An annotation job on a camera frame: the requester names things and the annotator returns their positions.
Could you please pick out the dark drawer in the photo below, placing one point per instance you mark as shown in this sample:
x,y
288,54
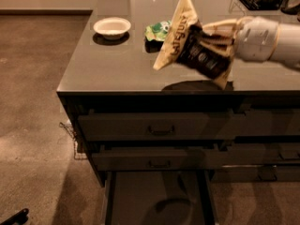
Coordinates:
x,y
272,173
276,122
159,158
154,126
264,153

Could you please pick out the dark round object on counter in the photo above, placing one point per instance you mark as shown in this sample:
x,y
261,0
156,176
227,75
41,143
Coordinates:
x,y
290,7

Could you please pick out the dark right middle drawer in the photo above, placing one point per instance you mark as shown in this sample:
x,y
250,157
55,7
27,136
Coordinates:
x,y
264,153

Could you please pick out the white paper bowl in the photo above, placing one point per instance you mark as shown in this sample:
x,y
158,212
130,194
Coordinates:
x,y
112,28

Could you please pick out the dark counter cabinet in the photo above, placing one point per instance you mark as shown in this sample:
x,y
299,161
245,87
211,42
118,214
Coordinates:
x,y
118,77

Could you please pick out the dark right top drawer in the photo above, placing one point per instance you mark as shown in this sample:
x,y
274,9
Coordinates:
x,y
276,122

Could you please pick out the open bottom drawer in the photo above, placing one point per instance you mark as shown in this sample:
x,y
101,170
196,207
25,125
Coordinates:
x,y
158,198

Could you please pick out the dark right bottom drawer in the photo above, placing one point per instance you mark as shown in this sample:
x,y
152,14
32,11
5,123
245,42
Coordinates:
x,y
272,173

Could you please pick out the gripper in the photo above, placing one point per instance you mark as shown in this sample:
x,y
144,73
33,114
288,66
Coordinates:
x,y
257,39

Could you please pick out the brown sea salt chip bag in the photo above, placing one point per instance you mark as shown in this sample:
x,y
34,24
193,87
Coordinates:
x,y
187,44

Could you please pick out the green chip bag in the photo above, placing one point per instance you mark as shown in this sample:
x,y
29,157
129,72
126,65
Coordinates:
x,y
157,31

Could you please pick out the black object bottom left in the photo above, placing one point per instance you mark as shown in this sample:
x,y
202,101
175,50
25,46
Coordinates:
x,y
18,219

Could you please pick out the wire rack on floor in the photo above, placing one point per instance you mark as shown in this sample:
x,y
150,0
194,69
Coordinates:
x,y
78,152

